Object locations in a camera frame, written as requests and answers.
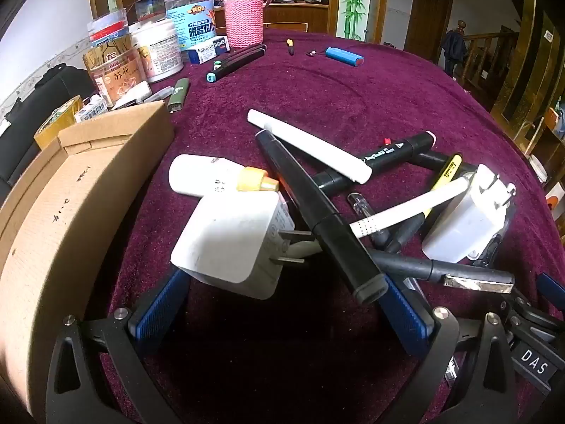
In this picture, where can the yellow pen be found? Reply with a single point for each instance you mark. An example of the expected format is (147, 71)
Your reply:
(448, 170)

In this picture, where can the black markers with teal caps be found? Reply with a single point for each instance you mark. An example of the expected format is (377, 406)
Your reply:
(234, 66)

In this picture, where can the long black pen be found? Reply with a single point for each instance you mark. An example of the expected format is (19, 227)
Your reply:
(318, 212)

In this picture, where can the pink knitted bottle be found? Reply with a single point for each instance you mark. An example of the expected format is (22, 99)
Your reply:
(244, 17)

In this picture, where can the blue lighter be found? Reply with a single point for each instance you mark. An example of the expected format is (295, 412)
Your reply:
(344, 56)

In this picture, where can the dark grey marker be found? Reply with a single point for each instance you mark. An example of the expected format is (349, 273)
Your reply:
(430, 159)

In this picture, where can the purple velvet tablecloth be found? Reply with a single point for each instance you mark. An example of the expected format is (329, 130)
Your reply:
(353, 92)

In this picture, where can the wooden door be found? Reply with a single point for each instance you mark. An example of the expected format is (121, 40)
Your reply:
(426, 13)

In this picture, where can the clear tub red band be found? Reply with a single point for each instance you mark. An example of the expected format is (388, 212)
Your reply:
(108, 26)

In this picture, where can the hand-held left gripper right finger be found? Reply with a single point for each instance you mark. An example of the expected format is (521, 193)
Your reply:
(401, 313)

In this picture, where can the bamboo painted panel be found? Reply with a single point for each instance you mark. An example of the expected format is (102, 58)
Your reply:
(355, 0)

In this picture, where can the tall white charger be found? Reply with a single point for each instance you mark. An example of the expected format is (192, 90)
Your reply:
(463, 221)

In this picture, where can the wooden staircase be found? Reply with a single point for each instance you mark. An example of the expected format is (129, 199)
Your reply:
(485, 53)

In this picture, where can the orange jar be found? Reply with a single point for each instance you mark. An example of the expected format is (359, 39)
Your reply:
(117, 75)

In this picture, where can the black bag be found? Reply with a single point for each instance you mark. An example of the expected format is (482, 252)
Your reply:
(39, 97)

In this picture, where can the white bottle yellow cap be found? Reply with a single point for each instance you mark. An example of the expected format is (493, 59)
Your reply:
(198, 174)

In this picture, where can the cardboard box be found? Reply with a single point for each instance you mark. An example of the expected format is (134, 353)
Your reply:
(53, 247)

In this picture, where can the yellow tape roll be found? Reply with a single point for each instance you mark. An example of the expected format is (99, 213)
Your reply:
(57, 121)

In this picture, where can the black marker green cap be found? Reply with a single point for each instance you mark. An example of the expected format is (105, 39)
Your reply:
(240, 55)

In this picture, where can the small blue white box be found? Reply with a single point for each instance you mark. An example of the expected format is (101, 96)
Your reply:
(207, 49)

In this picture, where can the small yellow black tool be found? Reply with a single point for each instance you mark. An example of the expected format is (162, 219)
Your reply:
(290, 46)

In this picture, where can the small white carton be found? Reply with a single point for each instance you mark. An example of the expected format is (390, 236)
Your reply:
(90, 110)

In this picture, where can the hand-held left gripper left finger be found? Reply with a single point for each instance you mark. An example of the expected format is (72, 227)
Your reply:
(154, 313)

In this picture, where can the square white charger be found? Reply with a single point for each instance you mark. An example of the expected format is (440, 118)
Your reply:
(229, 247)

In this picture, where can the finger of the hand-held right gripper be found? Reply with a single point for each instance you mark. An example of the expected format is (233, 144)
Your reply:
(529, 316)
(554, 287)

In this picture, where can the green lighter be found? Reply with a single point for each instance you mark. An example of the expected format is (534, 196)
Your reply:
(178, 95)

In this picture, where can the white jar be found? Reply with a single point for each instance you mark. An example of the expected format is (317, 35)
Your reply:
(156, 51)

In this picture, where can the thin white pen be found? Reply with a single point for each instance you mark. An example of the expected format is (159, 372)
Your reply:
(419, 205)

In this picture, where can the black marker white print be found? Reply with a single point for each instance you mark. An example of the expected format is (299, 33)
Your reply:
(397, 152)

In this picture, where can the clear gel pen black grip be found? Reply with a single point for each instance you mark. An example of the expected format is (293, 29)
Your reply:
(359, 207)

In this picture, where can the clear jar blue label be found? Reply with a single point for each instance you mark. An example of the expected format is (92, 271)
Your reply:
(190, 13)

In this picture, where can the black pen silver clip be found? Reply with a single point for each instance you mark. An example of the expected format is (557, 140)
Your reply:
(410, 267)

